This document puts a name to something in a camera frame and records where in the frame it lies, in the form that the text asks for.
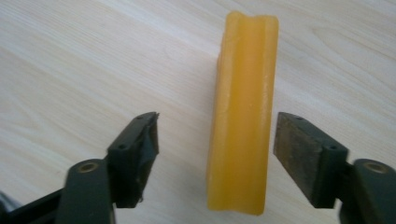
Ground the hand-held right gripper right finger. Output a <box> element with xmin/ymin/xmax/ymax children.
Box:
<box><xmin>273</xmin><ymin>111</ymin><xmax>396</xmax><ymax>224</ymax></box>

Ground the yellow soap bar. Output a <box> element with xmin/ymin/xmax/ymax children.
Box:
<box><xmin>205</xmin><ymin>10</ymin><xmax>280</xmax><ymax>217</ymax></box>

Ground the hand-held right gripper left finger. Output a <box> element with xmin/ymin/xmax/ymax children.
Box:
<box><xmin>55</xmin><ymin>111</ymin><xmax>161</xmax><ymax>224</ymax></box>

